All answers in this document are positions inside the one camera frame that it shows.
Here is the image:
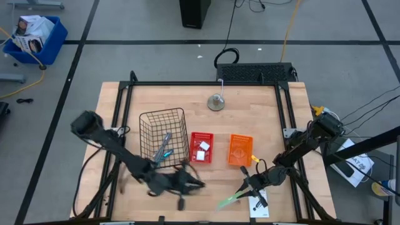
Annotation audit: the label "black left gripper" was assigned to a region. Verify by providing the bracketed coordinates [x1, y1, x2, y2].
[148, 161, 206, 211]

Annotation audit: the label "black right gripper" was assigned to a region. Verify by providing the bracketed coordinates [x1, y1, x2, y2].
[236, 166, 269, 209]

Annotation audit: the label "green plastic strip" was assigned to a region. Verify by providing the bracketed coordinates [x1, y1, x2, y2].
[217, 191, 249, 211]

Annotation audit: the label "white product box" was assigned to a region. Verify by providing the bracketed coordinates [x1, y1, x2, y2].
[248, 189, 270, 219]

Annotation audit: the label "teal braided cable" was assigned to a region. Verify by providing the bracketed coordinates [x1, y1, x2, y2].
[154, 149, 174, 163]

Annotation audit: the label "orange plastic basket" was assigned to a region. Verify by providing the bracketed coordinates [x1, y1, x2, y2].
[227, 134, 254, 168]

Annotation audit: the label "teal and grey tools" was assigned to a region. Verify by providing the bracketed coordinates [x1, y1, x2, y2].
[152, 132, 173, 160]

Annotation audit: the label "blue plastic bin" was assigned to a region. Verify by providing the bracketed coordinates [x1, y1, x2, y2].
[2, 16, 69, 66]

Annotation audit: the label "red plastic basket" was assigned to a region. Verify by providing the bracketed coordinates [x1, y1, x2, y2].
[189, 131, 215, 164]

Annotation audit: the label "round metal weight stand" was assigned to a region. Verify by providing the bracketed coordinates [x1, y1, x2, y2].
[207, 92, 226, 112]

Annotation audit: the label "white printed paper box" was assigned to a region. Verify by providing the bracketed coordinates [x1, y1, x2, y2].
[330, 138, 375, 188]

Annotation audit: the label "black perforated computer case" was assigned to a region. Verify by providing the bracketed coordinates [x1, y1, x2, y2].
[216, 62, 298, 84]

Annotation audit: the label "black diagonal metal beam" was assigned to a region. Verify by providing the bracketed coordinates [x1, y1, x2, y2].
[323, 126, 400, 166]

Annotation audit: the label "dark grey side table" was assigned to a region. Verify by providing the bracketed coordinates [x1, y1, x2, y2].
[324, 146, 394, 225]

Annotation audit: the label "yellow and blue bottle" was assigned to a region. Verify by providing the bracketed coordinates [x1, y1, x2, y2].
[371, 179, 398, 198]

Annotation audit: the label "black tower box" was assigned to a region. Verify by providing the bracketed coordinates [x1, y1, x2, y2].
[179, 0, 212, 30]

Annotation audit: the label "grey metal table foot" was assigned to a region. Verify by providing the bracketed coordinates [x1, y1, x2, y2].
[7, 0, 65, 10]
[0, 73, 26, 84]

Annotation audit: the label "white printed carton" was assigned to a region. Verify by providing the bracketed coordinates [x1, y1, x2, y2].
[14, 34, 44, 53]
[15, 14, 41, 36]

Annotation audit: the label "black wire basket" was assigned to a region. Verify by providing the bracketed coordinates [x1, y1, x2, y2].
[139, 107, 191, 169]

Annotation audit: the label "black metal table frame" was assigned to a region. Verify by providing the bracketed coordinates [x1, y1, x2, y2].
[70, 70, 338, 225]

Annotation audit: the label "black hanging cable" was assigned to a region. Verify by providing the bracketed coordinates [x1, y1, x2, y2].
[214, 0, 241, 69]

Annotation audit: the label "yellow hanging cable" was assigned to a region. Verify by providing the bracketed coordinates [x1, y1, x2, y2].
[280, 0, 303, 63]

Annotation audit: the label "yellow extension cord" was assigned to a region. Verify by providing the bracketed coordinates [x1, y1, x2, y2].
[0, 26, 46, 100]

